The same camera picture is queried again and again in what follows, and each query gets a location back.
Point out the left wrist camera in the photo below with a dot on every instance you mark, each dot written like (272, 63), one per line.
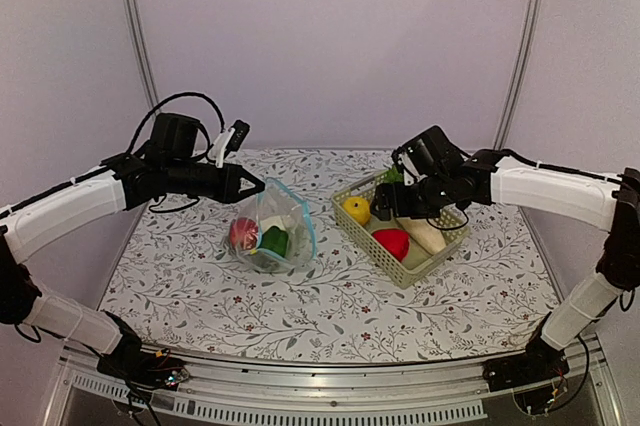
(227, 142)

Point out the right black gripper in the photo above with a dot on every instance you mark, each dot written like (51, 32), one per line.
(400, 209)

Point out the aluminium frame post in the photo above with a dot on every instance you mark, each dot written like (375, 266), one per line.
(140, 51)
(516, 81)

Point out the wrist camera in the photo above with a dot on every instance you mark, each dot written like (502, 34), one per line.
(405, 166)
(227, 142)

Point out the red toy apple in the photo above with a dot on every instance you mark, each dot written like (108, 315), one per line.
(244, 234)

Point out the beige perforated plastic basket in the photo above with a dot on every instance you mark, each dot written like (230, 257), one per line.
(418, 263)

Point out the yellow toy apple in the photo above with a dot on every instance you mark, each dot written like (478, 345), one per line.
(358, 208)

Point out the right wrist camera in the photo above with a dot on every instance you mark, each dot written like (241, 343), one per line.
(405, 166)

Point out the red toy pepper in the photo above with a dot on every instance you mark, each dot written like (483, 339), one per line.
(395, 241)

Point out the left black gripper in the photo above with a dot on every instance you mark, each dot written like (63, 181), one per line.
(228, 192)

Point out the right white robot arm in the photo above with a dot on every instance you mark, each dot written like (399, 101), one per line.
(437, 174)

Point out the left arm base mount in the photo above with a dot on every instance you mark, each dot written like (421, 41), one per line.
(158, 370)

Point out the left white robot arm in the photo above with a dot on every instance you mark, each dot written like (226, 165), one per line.
(166, 163)

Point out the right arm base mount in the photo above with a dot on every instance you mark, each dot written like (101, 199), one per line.
(535, 368)

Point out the green toy vegetable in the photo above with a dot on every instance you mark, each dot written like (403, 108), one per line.
(276, 241)

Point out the right aluminium frame post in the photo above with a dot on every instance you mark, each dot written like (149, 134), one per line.
(516, 81)

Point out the left aluminium frame post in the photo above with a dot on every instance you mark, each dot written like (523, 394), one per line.
(140, 51)

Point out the clear zip top bag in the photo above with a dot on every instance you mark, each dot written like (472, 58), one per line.
(278, 199)

